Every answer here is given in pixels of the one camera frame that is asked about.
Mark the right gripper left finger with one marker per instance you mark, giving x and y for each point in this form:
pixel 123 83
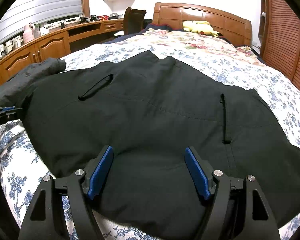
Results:
pixel 45 218

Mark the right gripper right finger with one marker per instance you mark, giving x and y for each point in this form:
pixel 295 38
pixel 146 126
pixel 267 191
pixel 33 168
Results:
pixel 235 208

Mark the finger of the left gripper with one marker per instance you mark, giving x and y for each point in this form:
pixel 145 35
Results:
pixel 10 115
pixel 2 109

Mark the black double-breasted coat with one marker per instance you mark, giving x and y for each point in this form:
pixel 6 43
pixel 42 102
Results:
pixel 149 110

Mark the dark grey folded garment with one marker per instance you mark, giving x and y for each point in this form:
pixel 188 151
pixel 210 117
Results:
pixel 12 89

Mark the blue floral white bedsheet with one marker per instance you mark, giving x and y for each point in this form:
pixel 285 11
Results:
pixel 21 168

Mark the pink bottle on desk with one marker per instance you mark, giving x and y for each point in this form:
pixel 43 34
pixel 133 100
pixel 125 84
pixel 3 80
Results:
pixel 28 34

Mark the long wooden desk cabinet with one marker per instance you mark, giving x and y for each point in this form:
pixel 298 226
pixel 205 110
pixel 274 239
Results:
pixel 58 44

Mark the grey window roller blind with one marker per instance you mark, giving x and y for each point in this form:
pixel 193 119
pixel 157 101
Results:
pixel 23 12

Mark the red basket on desk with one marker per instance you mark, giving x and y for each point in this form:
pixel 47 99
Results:
pixel 103 18

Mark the dark brown desk chair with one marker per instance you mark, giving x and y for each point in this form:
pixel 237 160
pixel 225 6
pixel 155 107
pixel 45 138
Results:
pixel 132 22

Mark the pink floral beige quilt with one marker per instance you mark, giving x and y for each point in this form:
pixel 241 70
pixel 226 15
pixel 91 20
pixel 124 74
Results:
pixel 193 42

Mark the brown louvered wardrobe doors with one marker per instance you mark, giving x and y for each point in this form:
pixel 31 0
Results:
pixel 280 31

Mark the wooden bed headboard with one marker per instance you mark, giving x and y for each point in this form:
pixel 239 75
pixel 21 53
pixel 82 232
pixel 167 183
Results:
pixel 235 29

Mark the yellow Pikachu plush toy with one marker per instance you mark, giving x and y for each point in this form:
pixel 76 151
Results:
pixel 200 27

